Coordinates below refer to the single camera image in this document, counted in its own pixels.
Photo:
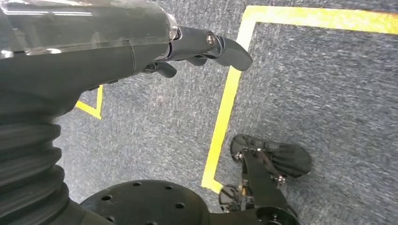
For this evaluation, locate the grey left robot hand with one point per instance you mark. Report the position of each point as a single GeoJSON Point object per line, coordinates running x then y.
{"type": "Point", "coordinates": [77, 46]}

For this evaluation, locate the yellow floor tape square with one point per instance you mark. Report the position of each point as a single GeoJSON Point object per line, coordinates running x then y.
{"type": "Point", "coordinates": [230, 93]}
{"type": "Point", "coordinates": [99, 102]}

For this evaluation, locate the black robot hip disc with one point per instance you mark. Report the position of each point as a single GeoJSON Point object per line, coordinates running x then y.
{"type": "Point", "coordinates": [149, 205]}

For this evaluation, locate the black robot foot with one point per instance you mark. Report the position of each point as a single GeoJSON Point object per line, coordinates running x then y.
{"type": "Point", "coordinates": [228, 198]}
{"type": "Point", "coordinates": [289, 158]}

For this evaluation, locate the black robot leg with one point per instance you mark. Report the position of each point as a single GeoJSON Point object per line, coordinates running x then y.
{"type": "Point", "coordinates": [264, 186]}

